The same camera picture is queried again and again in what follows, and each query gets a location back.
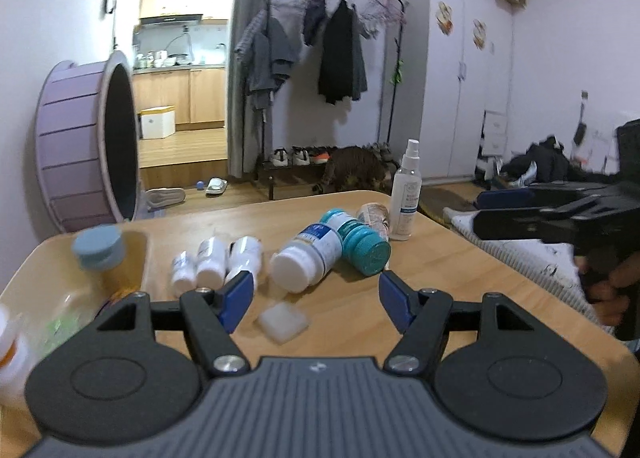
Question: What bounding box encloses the green snack packet bag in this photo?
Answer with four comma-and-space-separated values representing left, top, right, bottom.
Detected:
40, 291, 102, 356

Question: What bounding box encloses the white orange-label pill bottle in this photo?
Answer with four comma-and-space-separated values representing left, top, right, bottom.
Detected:
0, 305, 35, 406

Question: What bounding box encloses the teal lidded jar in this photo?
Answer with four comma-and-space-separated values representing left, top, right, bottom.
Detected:
320, 209, 392, 277

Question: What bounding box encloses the toothpick jar blue lid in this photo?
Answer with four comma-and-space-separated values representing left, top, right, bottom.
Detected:
72, 225, 140, 300

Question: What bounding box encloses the large white blue-label bottle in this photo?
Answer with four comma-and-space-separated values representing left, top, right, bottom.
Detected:
269, 223, 343, 293

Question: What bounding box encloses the person's right hand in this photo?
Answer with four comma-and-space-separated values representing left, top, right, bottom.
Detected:
574, 252, 640, 327

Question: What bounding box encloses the clear spray bottle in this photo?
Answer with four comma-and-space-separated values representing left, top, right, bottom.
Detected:
390, 139, 422, 240

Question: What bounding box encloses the cream plastic storage bin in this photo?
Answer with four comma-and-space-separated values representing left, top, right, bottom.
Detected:
1, 230, 150, 409

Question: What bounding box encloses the small white bottle left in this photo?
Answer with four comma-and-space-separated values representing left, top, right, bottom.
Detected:
170, 251, 196, 297

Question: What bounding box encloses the small white bottle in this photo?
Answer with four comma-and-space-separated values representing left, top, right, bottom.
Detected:
195, 237, 228, 290
170, 251, 196, 297
224, 236, 262, 289

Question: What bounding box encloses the small white bottle middle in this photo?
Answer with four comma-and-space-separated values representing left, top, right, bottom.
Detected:
195, 237, 228, 290

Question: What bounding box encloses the tabby cat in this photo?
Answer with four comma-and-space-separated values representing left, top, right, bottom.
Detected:
311, 146, 388, 195

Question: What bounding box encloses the small translucent plastic box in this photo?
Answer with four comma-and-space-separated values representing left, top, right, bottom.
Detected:
257, 302, 309, 344

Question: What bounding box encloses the small white bottle right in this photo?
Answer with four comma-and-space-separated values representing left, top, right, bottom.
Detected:
224, 236, 262, 289

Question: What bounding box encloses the white wardrobe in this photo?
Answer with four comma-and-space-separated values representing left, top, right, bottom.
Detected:
383, 0, 513, 184

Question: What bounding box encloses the black clothes rack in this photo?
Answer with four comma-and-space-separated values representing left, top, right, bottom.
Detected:
247, 0, 406, 181

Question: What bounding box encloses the purple cat exercise wheel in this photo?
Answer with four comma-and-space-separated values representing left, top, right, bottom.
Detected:
35, 50, 141, 233

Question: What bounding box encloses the white foam box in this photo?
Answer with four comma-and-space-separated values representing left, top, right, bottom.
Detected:
138, 106, 176, 139

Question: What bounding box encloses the grey curtain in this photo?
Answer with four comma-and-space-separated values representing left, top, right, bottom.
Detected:
226, 0, 267, 179

